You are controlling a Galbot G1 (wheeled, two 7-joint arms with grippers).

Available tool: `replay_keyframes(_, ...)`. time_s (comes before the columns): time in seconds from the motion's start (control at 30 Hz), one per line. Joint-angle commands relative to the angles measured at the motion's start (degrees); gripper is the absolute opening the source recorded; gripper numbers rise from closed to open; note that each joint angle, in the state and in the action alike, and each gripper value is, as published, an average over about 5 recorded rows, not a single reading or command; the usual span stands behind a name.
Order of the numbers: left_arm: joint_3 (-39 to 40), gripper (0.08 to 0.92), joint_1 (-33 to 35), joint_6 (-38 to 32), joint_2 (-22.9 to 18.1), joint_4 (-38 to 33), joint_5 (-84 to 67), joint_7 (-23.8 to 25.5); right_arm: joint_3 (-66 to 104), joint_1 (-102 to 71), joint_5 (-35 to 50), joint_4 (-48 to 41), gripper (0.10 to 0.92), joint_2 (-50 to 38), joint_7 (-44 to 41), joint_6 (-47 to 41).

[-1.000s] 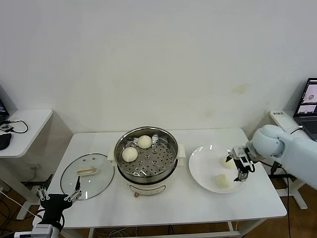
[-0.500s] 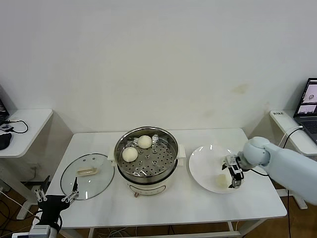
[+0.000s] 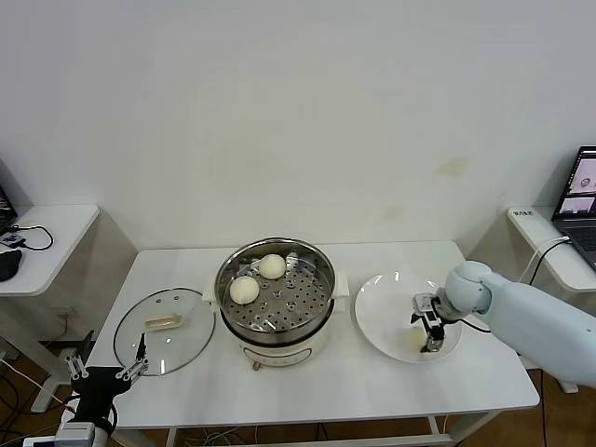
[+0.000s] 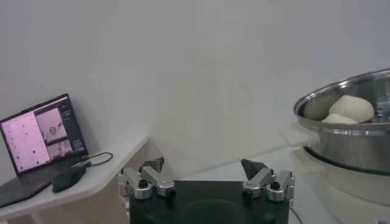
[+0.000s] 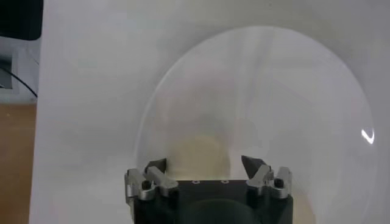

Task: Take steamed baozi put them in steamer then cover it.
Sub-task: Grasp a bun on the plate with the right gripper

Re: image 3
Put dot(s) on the open black laptop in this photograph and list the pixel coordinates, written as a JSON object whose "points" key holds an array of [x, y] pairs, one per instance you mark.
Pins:
{"points": [[5, 205]]}

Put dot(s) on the label sticker with black print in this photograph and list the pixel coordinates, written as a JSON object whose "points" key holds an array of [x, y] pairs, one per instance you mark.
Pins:
{"points": [[524, 214]]}

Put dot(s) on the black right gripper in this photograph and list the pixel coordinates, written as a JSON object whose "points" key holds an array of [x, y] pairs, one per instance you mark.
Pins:
{"points": [[439, 316]]}

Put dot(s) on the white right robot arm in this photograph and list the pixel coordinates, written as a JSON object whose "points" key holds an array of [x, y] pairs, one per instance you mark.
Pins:
{"points": [[535, 321]]}

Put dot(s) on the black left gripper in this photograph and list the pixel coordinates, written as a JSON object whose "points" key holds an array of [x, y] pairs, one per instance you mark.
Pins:
{"points": [[100, 386]]}

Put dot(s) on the white side table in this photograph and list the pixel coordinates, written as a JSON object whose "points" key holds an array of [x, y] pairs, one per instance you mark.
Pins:
{"points": [[572, 279], [56, 242]]}

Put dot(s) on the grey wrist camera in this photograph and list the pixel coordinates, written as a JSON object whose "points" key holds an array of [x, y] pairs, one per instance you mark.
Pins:
{"points": [[74, 435], [423, 303]]}

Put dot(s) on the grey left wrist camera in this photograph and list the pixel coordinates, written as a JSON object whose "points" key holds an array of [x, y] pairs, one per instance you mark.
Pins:
{"points": [[74, 435]]}

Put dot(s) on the white wall socket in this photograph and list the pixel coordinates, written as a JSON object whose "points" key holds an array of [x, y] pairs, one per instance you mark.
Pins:
{"points": [[65, 314]]}

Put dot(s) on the cream electric cooker base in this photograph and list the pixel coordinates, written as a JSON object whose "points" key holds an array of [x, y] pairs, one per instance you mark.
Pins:
{"points": [[279, 356]]}

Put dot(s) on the white steamed baozi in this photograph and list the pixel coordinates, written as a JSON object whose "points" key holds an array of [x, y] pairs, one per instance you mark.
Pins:
{"points": [[412, 339], [244, 290], [272, 266]]}

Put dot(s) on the white rectangular table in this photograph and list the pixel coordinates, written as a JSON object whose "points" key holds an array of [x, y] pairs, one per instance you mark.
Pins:
{"points": [[326, 400]]}

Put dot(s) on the round white plate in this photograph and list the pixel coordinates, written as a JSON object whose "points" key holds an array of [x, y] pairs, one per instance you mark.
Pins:
{"points": [[382, 344]]}

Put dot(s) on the open grey laptop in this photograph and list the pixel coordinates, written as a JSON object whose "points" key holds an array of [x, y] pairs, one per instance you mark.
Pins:
{"points": [[582, 233]]}

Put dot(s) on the round glass pot lid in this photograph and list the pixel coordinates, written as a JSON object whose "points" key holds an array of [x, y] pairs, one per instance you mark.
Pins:
{"points": [[186, 335]]}

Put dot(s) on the black computer mouse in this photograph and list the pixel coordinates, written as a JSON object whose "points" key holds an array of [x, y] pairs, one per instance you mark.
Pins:
{"points": [[8, 265]]}

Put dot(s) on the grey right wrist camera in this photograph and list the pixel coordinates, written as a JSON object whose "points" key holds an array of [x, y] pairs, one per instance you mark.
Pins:
{"points": [[423, 303]]}

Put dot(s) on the perforated steel steamer basket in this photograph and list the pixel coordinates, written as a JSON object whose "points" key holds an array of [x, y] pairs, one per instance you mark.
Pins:
{"points": [[323, 291]]}

